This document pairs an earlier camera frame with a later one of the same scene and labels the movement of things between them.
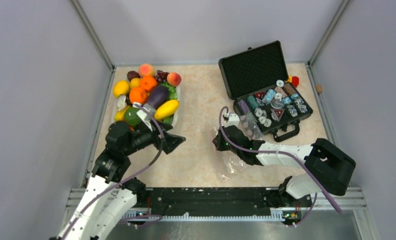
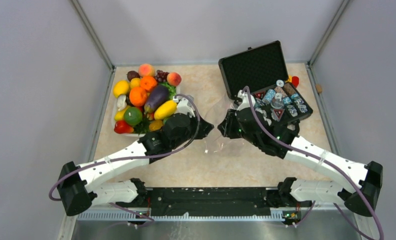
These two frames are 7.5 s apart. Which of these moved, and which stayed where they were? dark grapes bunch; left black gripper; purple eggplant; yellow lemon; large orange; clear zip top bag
Moved: clear zip top bag; left black gripper
Stayed: purple eggplant; large orange; yellow lemon; dark grapes bunch
